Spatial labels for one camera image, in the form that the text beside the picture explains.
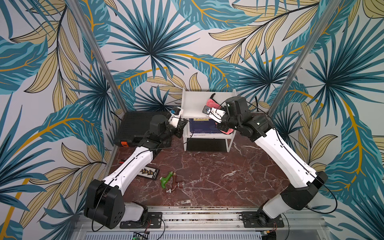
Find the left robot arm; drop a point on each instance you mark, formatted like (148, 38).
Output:
(104, 200)

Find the dark blue book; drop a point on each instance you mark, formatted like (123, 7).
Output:
(203, 126)

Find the white two-tier bookshelf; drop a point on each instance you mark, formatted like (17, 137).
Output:
(193, 104)

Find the red copper pipe fitting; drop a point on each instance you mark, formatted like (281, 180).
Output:
(175, 185)

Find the green handled tool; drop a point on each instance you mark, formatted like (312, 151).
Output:
(165, 180)

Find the pink cleaning cloth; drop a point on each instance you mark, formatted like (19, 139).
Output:
(214, 104)

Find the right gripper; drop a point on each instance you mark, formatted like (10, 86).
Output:
(224, 120)

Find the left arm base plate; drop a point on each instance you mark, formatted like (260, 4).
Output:
(152, 220)

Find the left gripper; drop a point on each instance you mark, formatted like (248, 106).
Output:
(179, 127)

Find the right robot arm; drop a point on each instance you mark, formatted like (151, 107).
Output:
(305, 181)

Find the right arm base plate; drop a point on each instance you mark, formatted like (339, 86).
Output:
(258, 220)

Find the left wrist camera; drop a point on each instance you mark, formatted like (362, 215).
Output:
(175, 114)

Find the black plastic tool case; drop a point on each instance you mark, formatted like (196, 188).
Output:
(144, 129)

